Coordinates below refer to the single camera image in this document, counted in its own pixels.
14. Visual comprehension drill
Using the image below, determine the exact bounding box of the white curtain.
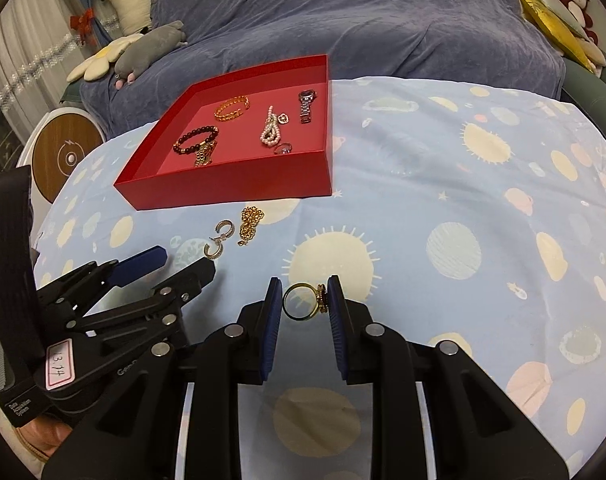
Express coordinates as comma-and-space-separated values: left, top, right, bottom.
0, 0, 119, 132

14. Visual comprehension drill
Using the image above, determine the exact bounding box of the grey plush toy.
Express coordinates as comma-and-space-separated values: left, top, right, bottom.
114, 21, 188, 90

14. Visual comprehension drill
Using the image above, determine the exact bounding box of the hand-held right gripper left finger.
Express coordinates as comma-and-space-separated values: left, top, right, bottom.
40, 276, 284, 480

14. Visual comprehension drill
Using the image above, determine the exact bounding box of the green sofa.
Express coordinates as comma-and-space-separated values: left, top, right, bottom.
485, 0, 606, 127

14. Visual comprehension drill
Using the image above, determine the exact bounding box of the round white wood-faced device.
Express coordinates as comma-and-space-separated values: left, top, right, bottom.
16, 105, 107, 206

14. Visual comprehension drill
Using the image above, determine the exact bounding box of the silver wristwatch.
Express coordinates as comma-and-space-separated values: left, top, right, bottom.
297, 89, 318, 125

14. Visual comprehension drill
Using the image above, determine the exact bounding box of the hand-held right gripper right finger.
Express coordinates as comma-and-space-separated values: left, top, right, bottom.
325, 275, 568, 480

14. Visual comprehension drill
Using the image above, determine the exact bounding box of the gold chain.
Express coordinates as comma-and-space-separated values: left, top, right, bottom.
236, 205, 266, 247

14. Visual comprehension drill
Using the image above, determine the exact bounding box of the gold chain bracelet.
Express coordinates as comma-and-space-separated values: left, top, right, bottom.
213, 95, 250, 122

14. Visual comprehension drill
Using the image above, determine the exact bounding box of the gold link band bracelet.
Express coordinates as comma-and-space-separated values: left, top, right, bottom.
193, 141, 218, 167

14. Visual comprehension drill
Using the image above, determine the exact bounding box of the red bow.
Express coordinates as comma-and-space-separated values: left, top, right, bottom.
70, 7, 100, 41

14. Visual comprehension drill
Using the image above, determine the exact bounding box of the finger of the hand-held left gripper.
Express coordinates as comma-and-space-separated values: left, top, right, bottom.
66, 256, 218, 349
36, 246, 169, 322

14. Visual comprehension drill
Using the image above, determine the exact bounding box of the flower shaped plush cushion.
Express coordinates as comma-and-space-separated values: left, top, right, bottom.
66, 35, 147, 83

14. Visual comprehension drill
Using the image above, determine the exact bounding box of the gold ring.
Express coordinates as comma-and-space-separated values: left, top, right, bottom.
282, 282, 329, 322

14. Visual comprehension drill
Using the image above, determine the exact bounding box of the white pearl bracelet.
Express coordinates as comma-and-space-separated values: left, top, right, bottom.
259, 105, 284, 149

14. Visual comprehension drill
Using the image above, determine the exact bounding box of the red cardboard box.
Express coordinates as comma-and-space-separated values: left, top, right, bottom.
113, 53, 334, 211

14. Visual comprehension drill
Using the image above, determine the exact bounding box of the beige cushion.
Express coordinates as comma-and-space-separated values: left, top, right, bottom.
573, 37, 606, 69

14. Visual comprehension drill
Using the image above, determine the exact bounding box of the blue-grey blanket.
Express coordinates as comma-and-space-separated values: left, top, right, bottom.
78, 0, 566, 137

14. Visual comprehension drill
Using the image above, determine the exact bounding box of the gold cushion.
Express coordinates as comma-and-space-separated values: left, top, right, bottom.
514, 0, 596, 74

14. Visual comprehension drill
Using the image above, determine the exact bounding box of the person's left hand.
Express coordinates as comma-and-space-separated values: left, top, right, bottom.
13, 410, 72, 464

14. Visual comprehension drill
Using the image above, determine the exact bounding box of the dark bead bracelet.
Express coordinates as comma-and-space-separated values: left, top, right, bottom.
172, 125, 219, 156

